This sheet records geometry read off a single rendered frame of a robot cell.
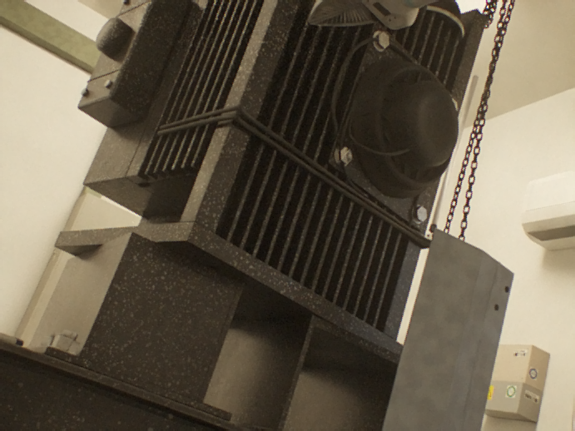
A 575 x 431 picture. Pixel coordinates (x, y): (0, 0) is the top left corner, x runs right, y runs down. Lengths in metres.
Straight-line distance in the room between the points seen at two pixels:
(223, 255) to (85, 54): 3.67
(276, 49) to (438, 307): 0.49
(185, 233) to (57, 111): 3.62
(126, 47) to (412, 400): 0.79
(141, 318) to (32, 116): 3.56
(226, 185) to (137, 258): 0.17
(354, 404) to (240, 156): 0.58
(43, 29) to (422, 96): 3.58
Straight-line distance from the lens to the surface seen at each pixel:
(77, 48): 4.72
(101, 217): 4.36
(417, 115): 1.33
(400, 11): 1.06
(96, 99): 1.43
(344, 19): 1.15
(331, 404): 1.56
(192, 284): 1.17
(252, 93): 1.18
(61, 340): 1.07
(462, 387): 1.27
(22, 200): 4.52
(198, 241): 1.09
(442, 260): 1.27
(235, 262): 1.13
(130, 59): 1.42
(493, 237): 4.02
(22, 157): 4.57
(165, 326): 1.15
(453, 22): 1.58
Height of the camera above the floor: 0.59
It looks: 18 degrees up
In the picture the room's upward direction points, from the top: 19 degrees clockwise
